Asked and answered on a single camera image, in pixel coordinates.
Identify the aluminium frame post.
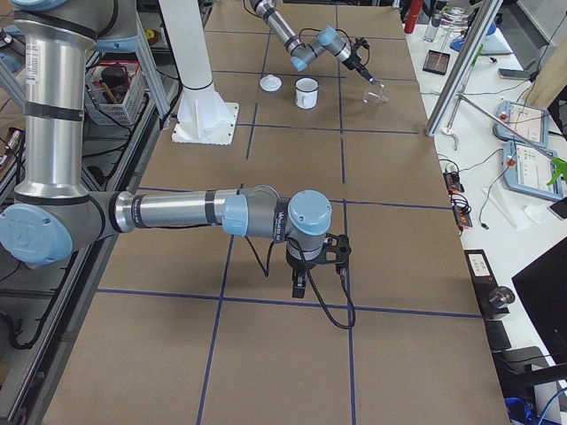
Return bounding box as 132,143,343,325
425,0,502,136

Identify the dark framed tray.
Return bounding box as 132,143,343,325
423,50,451,75

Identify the orange circuit board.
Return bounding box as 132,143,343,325
443,171,472,231

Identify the black monitor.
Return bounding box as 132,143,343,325
512,239,566,361

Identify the white enamel mug blue rim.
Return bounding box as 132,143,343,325
295,77,319,110

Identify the white basket of tools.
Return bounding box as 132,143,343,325
85,61,145,126

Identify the teach pendant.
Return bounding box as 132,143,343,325
502,141,564,201
493,101,549,148

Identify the metal reacher grabber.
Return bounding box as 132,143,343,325
442,57,566,199

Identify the far teach pendant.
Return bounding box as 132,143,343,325
493,101,549,148

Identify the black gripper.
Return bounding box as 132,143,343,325
286,247,324,298
342,51,377,85

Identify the near teach pendant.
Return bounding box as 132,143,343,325
502,141,564,201

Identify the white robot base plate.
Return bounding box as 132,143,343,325
172,101,239,145

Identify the red fire extinguisher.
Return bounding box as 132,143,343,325
404,0,423,35

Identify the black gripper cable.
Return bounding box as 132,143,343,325
299,27,371,67

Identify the white ceramic lid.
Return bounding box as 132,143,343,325
260,74,282,93

